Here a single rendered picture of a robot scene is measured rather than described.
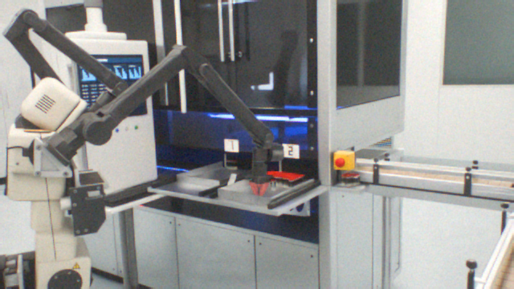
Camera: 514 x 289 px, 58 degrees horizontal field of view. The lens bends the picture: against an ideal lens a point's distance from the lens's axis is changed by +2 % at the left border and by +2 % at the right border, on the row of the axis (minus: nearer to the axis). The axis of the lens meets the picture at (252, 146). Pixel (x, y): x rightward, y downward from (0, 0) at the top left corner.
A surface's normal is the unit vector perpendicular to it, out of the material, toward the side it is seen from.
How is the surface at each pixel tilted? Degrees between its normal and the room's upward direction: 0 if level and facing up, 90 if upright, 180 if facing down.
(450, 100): 90
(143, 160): 90
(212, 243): 90
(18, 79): 90
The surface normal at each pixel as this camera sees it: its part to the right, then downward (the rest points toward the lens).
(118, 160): 0.81, 0.07
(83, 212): 0.43, 0.14
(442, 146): -0.58, 0.16
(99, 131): 0.54, 0.29
